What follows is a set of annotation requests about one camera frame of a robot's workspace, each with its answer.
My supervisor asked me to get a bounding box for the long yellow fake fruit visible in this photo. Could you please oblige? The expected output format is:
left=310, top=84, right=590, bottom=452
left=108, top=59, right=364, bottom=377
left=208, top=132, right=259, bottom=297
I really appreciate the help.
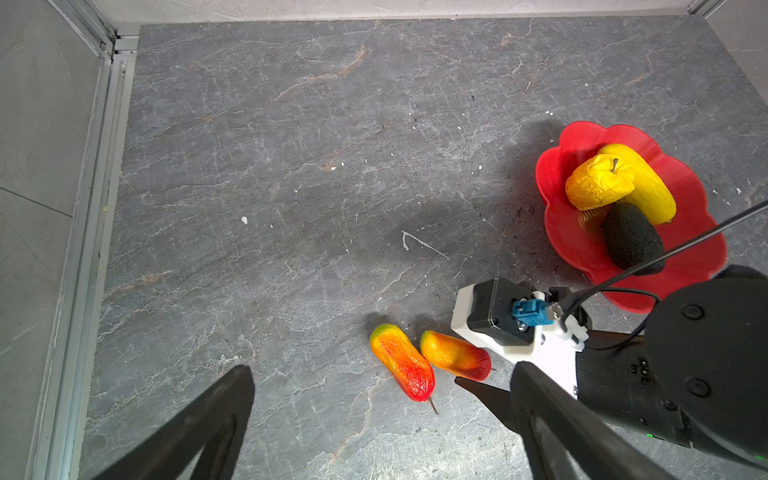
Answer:
left=599, top=143, right=677, bottom=225

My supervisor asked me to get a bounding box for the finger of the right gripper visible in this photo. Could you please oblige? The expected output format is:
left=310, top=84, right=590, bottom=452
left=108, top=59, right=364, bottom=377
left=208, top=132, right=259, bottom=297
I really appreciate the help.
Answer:
left=454, top=377, right=516, bottom=431

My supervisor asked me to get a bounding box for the red orange mango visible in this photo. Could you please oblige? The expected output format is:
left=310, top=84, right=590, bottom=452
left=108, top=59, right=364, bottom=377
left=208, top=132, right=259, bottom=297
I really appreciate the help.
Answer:
left=420, top=330, right=492, bottom=382
left=369, top=323, right=438, bottom=415

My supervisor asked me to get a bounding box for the dark fake avocado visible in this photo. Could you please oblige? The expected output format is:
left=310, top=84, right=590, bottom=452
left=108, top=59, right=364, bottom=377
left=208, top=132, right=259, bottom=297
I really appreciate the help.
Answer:
left=602, top=203, right=665, bottom=270

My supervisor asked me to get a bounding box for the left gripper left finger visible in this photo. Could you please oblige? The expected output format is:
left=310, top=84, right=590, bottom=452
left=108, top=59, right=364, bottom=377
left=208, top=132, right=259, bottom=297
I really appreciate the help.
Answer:
left=97, top=365, right=255, bottom=479

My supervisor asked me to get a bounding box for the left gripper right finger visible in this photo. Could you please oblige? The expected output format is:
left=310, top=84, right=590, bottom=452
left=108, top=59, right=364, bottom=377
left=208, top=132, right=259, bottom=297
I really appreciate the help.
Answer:
left=510, top=362, right=672, bottom=479

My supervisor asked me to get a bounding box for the yellow fake apple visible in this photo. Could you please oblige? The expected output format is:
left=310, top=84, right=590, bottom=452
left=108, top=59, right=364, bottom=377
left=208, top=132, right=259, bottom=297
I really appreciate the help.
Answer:
left=565, top=154, right=635, bottom=211

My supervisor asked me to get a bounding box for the red flower-shaped fruit bowl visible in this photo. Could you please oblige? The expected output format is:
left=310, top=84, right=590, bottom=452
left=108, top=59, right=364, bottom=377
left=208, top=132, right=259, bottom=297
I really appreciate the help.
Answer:
left=535, top=121, right=728, bottom=298

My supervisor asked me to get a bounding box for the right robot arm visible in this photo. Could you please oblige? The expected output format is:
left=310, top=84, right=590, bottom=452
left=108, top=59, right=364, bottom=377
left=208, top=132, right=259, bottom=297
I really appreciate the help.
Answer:
left=460, top=265, right=767, bottom=479

